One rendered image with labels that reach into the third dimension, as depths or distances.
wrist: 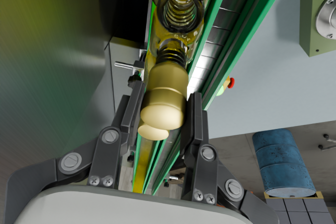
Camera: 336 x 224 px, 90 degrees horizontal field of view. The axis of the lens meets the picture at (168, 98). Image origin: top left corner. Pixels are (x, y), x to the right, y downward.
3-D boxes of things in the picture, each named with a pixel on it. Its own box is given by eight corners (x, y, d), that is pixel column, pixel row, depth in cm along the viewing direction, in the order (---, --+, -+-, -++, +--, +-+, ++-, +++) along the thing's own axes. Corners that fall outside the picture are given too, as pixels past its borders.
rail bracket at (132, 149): (125, 128, 75) (116, 157, 66) (140, 131, 76) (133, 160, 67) (125, 132, 78) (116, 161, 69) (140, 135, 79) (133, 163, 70)
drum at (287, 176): (292, 141, 263) (316, 199, 211) (254, 146, 287) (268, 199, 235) (290, 123, 231) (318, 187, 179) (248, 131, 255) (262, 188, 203)
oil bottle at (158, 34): (170, -35, 29) (148, 18, 15) (201, -27, 30) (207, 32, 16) (165, -1, 34) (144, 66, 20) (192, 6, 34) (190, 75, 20)
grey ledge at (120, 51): (119, 24, 49) (106, 45, 41) (149, 31, 49) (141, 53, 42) (123, 152, 120) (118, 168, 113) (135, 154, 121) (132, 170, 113)
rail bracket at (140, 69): (124, 37, 41) (106, 72, 33) (152, 43, 42) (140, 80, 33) (124, 51, 44) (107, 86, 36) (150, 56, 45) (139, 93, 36)
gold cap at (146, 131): (179, 104, 21) (176, 136, 18) (157, 113, 22) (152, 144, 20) (160, 87, 19) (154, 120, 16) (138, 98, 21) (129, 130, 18)
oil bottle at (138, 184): (138, 164, 109) (126, 217, 90) (146, 166, 109) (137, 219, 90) (137, 167, 113) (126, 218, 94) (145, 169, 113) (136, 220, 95)
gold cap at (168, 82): (151, 57, 14) (139, 98, 11) (193, 66, 14) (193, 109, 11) (147, 87, 16) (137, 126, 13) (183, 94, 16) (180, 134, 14)
